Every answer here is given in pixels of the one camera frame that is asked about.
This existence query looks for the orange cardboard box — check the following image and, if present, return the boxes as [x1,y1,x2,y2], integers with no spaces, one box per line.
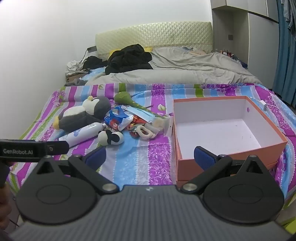
[173,96,288,183]

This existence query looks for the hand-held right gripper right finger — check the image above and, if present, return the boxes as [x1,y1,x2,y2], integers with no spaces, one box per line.
[180,146,271,195]

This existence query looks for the blue white snack packet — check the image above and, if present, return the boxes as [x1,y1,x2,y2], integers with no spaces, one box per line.
[105,107,134,131]

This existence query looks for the white spray bottle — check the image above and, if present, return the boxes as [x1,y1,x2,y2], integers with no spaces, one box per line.
[58,122,107,148]

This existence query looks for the grey cloth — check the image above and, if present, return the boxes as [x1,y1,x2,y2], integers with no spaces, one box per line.
[64,79,88,87]

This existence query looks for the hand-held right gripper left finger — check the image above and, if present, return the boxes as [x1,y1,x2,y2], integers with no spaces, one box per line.
[35,146,119,194]

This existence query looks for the small black white plush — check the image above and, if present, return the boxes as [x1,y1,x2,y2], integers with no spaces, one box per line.
[98,130,125,146]

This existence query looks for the grey white penguin plush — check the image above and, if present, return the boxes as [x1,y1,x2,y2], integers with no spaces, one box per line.
[53,96,111,130]

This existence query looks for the white fluffy scrunchie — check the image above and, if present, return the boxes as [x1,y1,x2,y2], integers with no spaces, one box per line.
[135,125,155,139]

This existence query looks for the black jacket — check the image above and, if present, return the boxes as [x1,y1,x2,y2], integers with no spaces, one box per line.
[105,44,153,75]

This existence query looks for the light blue patterned cloth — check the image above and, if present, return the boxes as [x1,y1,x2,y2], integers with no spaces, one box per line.
[83,67,109,81]

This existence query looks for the white crumpled cloth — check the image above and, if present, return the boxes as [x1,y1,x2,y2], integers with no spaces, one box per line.
[66,60,85,75]

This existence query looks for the grey wardrobe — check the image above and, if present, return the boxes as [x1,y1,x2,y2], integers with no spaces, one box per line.
[211,0,280,70]

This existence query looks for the blue curtain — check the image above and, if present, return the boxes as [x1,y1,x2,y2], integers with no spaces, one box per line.
[272,0,296,105]

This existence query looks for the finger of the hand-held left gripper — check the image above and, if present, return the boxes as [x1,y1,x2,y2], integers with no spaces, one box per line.
[45,140,70,155]

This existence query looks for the green massage hammer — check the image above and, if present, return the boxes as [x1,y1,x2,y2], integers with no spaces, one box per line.
[115,92,162,116]

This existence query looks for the row of cosmetic bottles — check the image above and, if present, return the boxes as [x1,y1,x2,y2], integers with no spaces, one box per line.
[216,48,241,60]

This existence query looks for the hanging denim shirt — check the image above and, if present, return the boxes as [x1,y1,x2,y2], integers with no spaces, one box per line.
[283,0,296,37]

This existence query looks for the blue face mask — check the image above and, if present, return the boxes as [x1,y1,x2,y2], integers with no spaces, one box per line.
[120,105,154,123]

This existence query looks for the brown cardboard box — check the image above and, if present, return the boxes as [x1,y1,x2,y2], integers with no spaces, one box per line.
[65,72,89,82]

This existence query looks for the clear zip bag beige puffs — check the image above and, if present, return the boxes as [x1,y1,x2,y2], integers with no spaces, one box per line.
[148,117,173,137]

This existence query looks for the white charger with cable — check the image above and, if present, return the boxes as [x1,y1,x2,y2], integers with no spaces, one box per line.
[251,98,289,127]

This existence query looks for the black clothes pile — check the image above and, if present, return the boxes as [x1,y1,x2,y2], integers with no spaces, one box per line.
[83,56,108,70]

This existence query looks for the cream quilted headboard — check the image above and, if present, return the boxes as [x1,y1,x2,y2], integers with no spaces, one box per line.
[95,22,213,56]

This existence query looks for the grey duvet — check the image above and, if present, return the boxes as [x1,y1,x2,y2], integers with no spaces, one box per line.
[85,46,263,86]

